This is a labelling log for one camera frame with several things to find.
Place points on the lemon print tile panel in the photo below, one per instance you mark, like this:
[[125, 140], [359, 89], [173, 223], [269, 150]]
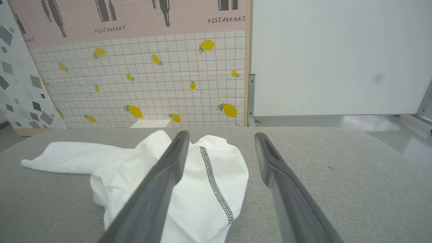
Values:
[[152, 84]]

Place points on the grey terrazzo pattern panel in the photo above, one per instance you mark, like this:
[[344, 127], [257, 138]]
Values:
[[20, 84]]

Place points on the white garment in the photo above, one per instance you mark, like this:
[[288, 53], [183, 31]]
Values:
[[202, 202]]

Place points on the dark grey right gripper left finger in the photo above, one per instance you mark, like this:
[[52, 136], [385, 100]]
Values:
[[152, 202]]

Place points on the plain white partition board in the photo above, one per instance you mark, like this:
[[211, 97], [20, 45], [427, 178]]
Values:
[[337, 50]]

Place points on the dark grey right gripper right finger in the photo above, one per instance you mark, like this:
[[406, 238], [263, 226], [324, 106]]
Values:
[[290, 202]]

